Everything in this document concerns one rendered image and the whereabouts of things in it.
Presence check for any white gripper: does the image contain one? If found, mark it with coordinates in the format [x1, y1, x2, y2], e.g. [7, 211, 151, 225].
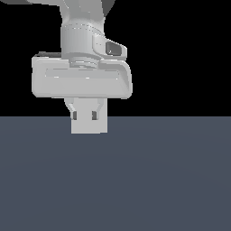
[31, 51, 134, 122]

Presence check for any light grey charger block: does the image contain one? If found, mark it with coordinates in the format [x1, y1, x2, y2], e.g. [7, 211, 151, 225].
[70, 97, 108, 135]

